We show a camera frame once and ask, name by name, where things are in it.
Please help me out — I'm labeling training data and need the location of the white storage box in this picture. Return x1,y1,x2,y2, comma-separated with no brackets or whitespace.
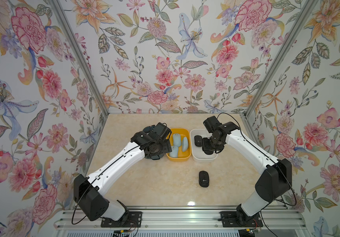
190,128,218,163

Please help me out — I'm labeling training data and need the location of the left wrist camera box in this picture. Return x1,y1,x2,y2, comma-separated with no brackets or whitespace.
149,122,172,142

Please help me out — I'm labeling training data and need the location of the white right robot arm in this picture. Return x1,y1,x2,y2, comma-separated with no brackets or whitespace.
202,116,292,222

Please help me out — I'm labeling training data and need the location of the dark teal storage box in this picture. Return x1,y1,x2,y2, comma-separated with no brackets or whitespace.
142,125,155,134

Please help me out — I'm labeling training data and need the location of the aluminium front rail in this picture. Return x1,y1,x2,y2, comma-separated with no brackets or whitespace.
54,205,310,237

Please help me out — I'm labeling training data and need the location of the left aluminium corner post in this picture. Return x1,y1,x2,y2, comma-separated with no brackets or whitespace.
48,0,109,117

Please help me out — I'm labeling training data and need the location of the light blue mouse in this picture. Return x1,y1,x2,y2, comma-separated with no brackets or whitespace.
173,133,182,147
169,146,179,158
182,136,189,153

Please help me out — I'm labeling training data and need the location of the right aluminium corner post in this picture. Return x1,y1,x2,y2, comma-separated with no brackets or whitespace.
242,0,316,120

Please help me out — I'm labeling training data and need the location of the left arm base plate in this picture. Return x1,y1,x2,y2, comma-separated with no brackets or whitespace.
101,200,143,228

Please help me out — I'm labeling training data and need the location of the aluminium corner post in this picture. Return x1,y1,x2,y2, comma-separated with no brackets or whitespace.
48,0,109,117
242,0,316,120

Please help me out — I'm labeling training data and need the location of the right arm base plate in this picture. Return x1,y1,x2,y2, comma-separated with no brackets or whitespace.
217,204,263,228

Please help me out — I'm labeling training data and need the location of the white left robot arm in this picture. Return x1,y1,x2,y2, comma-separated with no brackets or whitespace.
73,127,172,221

